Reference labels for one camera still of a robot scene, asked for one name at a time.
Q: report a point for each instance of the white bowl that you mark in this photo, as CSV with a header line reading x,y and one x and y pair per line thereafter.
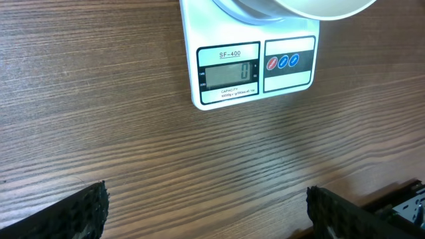
x,y
322,10

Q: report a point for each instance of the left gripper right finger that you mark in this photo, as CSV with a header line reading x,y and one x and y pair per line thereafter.
x,y
335,217

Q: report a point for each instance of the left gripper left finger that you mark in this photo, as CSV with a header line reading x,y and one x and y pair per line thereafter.
x,y
81,215

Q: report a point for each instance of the white digital kitchen scale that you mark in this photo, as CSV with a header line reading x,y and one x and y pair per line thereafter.
x,y
236,54

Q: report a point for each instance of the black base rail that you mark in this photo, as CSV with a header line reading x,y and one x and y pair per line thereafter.
x,y
403,206

